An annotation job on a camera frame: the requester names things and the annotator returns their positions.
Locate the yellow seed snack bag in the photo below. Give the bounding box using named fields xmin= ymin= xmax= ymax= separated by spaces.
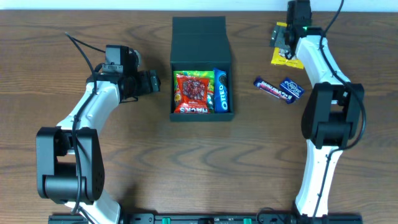
xmin=270 ymin=22 xmax=304 ymax=69

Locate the red Hacks candy bag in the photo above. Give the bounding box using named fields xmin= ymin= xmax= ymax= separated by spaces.
xmin=174 ymin=75 xmax=209 ymax=114

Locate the dark green box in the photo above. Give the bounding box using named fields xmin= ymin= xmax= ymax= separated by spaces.
xmin=170 ymin=16 xmax=234 ymax=122

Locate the green Haribo worms bag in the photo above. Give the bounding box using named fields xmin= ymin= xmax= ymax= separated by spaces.
xmin=174 ymin=70 xmax=215 ymax=113

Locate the blue Oreo cookie pack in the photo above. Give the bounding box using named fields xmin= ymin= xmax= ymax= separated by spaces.
xmin=213 ymin=68 xmax=228 ymax=113

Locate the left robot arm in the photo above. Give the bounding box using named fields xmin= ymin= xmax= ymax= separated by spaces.
xmin=36 ymin=45 xmax=160 ymax=223

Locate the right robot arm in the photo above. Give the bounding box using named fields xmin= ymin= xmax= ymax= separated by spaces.
xmin=270 ymin=0 xmax=366 ymax=223

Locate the blue Eclipse mint pack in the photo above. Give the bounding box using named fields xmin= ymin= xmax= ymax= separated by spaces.
xmin=279 ymin=77 xmax=305 ymax=99

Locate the purple Dairy Milk bar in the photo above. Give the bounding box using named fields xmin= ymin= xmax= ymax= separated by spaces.
xmin=253 ymin=77 xmax=295 ymax=104

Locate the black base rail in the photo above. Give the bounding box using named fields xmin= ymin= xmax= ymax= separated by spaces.
xmin=48 ymin=213 xmax=363 ymax=224

